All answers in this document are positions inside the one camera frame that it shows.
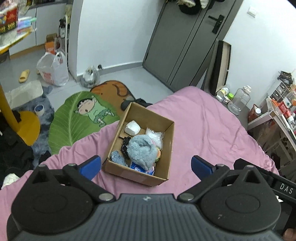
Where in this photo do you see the white cloth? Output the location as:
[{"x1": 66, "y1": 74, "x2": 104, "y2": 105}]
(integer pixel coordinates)
[{"x1": 1, "y1": 174, "x2": 20, "y2": 189}]

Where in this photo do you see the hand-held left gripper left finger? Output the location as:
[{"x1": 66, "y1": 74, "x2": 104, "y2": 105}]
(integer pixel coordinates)
[{"x1": 30, "y1": 155, "x2": 115, "y2": 204}]

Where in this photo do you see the orange cat rug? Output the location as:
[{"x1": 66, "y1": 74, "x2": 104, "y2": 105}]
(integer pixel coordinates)
[{"x1": 90, "y1": 80, "x2": 134, "y2": 109}]

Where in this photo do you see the blue tissue packet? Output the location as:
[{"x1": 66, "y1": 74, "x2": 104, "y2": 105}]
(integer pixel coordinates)
[{"x1": 130, "y1": 162, "x2": 155, "y2": 175}]

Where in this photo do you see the pink bedsheet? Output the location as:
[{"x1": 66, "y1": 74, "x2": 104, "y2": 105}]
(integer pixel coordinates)
[{"x1": 0, "y1": 86, "x2": 280, "y2": 209}]

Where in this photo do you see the yellow slipper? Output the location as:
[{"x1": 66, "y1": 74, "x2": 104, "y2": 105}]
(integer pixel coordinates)
[{"x1": 18, "y1": 69, "x2": 30, "y2": 83}]

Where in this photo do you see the clear plastic trash bag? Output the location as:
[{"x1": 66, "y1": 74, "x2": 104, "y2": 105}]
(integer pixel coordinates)
[{"x1": 80, "y1": 65, "x2": 100, "y2": 88}]

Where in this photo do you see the beige floor mat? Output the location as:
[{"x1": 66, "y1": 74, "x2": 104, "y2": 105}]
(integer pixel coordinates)
[{"x1": 5, "y1": 80, "x2": 44, "y2": 109}]

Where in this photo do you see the brown cardboard box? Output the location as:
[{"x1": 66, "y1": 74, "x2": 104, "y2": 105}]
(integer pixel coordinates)
[{"x1": 102, "y1": 102, "x2": 175, "y2": 187}]

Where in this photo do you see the white side desk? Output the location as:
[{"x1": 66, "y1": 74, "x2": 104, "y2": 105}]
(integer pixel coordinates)
[{"x1": 247, "y1": 96, "x2": 296, "y2": 163}]

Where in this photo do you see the grey door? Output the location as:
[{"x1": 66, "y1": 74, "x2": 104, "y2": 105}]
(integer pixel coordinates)
[{"x1": 142, "y1": 0, "x2": 243, "y2": 92}]

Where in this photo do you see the black lace scrunchie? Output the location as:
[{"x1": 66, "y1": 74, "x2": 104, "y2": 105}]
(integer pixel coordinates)
[{"x1": 121, "y1": 136, "x2": 132, "y2": 160}]

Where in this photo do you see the red printed box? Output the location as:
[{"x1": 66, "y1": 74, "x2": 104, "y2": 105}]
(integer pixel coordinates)
[{"x1": 0, "y1": 5, "x2": 19, "y2": 35}]

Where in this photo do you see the white cup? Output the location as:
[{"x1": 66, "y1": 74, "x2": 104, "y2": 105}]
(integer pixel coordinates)
[{"x1": 216, "y1": 87, "x2": 229, "y2": 98}]

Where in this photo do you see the large clear jar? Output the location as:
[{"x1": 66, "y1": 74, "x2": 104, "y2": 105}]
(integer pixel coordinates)
[{"x1": 228, "y1": 85, "x2": 252, "y2": 115}]

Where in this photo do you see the grey drawer organizer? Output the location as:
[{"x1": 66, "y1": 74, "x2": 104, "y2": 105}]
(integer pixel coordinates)
[{"x1": 269, "y1": 77, "x2": 296, "y2": 105}]

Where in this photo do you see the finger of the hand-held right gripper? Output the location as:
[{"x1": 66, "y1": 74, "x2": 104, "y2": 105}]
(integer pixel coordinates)
[{"x1": 233, "y1": 158, "x2": 278, "y2": 186}]

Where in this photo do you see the orange cardboard box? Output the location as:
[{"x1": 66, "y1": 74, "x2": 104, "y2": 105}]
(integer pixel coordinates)
[{"x1": 45, "y1": 34, "x2": 61, "y2": 55}]

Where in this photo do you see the yellow stand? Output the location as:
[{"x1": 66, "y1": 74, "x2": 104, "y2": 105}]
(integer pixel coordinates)
[{"x1": 0, "y1": 83, "x2": 41, "y2": 146}]

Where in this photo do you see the black framed board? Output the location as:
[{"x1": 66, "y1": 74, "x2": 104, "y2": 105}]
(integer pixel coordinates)
[{"x1": 209, "y1": 40, "x2": 232, "y2": 96}]

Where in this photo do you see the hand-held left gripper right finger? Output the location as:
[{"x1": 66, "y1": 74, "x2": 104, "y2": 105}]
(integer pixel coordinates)
[{"x1": 178, "y1": 155, "x2": 263, "y2": 204}]

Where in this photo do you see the black door handle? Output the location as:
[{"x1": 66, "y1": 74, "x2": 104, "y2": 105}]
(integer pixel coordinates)
[{"x1": 208, "y1": 14, "x2": 225, "y2": 33}]

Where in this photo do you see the clear bag of white stuffing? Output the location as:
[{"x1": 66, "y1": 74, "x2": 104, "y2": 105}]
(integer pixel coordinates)
[{"x1": 146, "y1": 127, "x2": 165, "y2": 149}]

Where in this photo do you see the white wrapped soft packet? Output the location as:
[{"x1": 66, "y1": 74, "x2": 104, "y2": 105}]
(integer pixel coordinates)
[{"x1": 125, "y1": 120, "x2": 141, "y2": 136}]

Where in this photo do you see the white plastic shopping bag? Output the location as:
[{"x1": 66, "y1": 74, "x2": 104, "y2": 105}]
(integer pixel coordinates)
[{"x1": 36, "y1": 50, "x2": 69, "y2": 87}]

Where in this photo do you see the grey fluffy rug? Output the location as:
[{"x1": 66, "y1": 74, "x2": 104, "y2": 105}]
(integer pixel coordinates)
[{"x1": 9, "y1": 87, "x2": 55, "y2": 167}]

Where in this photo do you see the blue-grey small cloth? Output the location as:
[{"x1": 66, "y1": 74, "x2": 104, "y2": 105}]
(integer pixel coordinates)
[{"x1": 110, "y1": 150, "x2": 127, "y2": 167}]

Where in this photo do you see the black clothing pile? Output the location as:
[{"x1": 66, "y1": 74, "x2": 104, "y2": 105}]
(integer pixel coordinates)
[{"x1": 0, "y1": 111, "x2": 35, "y2": 186}]

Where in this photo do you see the grey fluffy plush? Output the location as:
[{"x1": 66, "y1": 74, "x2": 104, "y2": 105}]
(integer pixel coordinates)
[{"x1": 127, "y1": 134, "x2": 159, "y2": 170}]

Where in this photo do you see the green leaf cartoon rug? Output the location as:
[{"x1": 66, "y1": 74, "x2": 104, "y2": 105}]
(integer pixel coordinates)
[{"x1": 48, "y1": 91, "x2": 121, "y2": 155}]

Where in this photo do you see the white cabinet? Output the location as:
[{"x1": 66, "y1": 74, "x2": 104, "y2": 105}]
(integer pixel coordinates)
[{"x1": 9, "y1": 2, "x2": 67, "y2": 58}]

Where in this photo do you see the orange brown bag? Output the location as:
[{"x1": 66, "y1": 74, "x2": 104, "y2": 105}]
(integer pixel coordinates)
[{"x1": 248, "y1": 104, "x2": 263, "y2": 123}]

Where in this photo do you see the white metal rack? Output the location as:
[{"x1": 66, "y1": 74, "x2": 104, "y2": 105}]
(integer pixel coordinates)
[{"x1": 63, "y1": 14, "x2": 70, "y2": 70}]

